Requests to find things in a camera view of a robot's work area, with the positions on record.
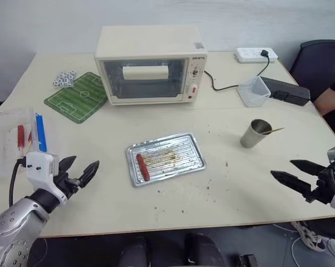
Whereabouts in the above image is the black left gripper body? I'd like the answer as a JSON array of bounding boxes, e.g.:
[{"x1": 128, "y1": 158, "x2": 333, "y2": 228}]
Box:
[{"x1": 52, "y1": 166, "x2": 83, "y2": 200}]

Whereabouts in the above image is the thin white floor cable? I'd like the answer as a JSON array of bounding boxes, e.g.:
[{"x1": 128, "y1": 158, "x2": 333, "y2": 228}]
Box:
[{"x1": 290, "y1": 236, "x2": 306, "y2": 265}]

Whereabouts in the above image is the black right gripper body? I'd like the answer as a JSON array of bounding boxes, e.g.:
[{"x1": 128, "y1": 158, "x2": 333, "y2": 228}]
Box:
[{"x1": 305, "y1": 166, "x2": 335, "y2": 206}]

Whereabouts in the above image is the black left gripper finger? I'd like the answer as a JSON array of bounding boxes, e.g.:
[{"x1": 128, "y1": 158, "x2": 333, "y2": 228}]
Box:
[
  {"x1": 58, "y1": 155, "x2": 77, "y2": 176},
  {"x1": 78, "y1": 160, "x2": 100, "y2": 189}
]

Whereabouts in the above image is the small dark block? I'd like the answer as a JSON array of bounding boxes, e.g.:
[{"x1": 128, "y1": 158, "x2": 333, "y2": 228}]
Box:
[{"x1": 238, "y1": 253, "x2": 259, "y2": 267}]

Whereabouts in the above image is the person in black clothes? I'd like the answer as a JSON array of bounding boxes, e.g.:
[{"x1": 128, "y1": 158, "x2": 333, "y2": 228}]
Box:
[{"x1": 313, "y1": 85, "x2": 335, "y2": 146}]

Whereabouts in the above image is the black rectangular case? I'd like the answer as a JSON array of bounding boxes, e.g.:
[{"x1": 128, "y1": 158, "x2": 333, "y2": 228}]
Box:
[{"x1": 259, "y1": 76, "x2": 311, "y2": 107}]

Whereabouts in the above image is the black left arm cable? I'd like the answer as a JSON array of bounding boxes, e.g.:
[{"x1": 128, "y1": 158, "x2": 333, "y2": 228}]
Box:
[{"x1": 8, "y1": 157, "x2": 28, "y2": 208}]

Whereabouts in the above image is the thin wooden stick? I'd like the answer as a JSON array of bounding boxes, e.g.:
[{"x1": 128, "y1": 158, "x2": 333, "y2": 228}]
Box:
[{"x1": 260, "y1": 127, "x2": 285, "y2": 136}]

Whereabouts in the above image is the dark rounded shape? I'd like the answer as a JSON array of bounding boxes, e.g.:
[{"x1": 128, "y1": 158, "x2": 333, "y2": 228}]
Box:
[{"x1": 183, "y1": 232, "x2": 227, "y2": 267}]

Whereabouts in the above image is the large clear plastic box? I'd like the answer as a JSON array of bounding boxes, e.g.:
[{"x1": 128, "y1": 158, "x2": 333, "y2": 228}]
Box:
[{"x1": 0, "y1": 107, "x2": 60, "y2": 178}]

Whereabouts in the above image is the black oven power cord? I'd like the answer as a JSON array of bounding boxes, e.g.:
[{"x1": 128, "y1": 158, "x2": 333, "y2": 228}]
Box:
[{"x1": 203, "y1": 49, "x2": 270, "y2": 92}]

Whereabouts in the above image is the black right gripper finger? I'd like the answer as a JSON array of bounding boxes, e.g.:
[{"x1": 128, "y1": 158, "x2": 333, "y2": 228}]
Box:
[
  {"x1": 270, "y1": 170, "x2": 319, "y2": 200},
  {"x1": 289, "y1": 159, "x2": 328, "y2": 178}
]

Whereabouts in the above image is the cream toaster oven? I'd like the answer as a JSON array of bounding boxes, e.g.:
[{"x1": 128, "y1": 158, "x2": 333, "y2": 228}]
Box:
[{"x1": 94, "y1": 25, "x2": 208, "y2": 107}]

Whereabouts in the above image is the white laced shoe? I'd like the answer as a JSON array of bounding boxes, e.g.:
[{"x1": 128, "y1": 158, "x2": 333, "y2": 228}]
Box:
[{"x1": 290, "y1": 220, "x2": 335, "y2": 253}]

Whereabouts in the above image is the white power strip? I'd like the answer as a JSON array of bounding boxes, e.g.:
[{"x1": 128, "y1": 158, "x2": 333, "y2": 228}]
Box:
[{"x1": 234, "y1": 47, "x2": 279, "y2": 64}]

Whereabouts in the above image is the silver ribbed baking tray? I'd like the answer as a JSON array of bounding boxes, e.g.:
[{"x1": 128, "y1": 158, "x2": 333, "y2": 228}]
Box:
[{"x1": 125, "y1": 132, "x2": 208, "y2": 188}]

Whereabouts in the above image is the green football pitch mat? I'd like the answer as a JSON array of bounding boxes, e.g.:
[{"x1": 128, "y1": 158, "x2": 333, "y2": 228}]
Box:
[{"x1": 43, "y1": 71, "x2": 109, "y2": 124}]

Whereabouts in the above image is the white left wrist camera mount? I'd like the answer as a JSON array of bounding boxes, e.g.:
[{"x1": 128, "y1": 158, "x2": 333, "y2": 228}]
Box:
[{"x1": 24, "y1": 151, "x2": 68, "y2": 208}]

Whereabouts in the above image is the metal cup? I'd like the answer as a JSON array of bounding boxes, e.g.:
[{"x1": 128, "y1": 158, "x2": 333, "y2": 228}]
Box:
[{"x1": 239, "y1": 118, "x2": 273, "y2": 149}]

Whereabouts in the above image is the black mesh office chair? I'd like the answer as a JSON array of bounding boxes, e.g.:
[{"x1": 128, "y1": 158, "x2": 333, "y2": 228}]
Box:
[{"x1": 289, "y1": 39, "x2": 335, "y2": 101}]

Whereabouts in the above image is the small clear plastic container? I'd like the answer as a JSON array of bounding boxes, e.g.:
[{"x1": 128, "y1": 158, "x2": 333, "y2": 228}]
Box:
[{"x1": 237, "y1": 76, "x2": 272, "y2": 108}]

